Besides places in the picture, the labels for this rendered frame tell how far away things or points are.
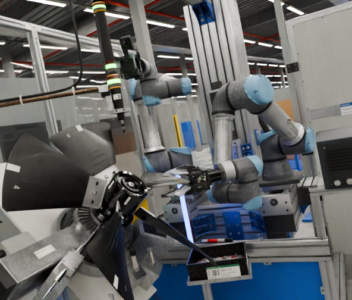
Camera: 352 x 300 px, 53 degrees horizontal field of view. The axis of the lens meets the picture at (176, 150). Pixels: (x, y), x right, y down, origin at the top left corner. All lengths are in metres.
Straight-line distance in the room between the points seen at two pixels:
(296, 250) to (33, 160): 0.99
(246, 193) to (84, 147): 0.60
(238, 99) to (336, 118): 1.50
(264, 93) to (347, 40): 1.53
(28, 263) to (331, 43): 2.42
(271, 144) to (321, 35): 1.30
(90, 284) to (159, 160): 0.90
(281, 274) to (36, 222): 0.94
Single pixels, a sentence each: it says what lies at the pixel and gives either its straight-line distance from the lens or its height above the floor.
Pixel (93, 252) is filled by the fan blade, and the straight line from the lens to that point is 0.84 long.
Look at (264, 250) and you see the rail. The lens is 1.50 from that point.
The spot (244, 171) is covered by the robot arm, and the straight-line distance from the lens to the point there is 1.30.
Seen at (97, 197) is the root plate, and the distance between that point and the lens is 1.10.
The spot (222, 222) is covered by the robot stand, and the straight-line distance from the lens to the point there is 1.88.
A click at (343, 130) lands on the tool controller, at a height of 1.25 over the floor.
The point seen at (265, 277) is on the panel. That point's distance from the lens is 1.56.
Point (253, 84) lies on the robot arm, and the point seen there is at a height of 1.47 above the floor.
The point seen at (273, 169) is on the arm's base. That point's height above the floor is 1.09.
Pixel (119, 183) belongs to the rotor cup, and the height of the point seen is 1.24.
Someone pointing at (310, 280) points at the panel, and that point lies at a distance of 1.53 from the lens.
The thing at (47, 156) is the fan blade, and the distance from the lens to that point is 1.05.
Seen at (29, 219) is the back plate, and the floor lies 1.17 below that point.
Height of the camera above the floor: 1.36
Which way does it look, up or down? 3 degrees down
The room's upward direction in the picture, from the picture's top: 11 degrees counter-clockwise
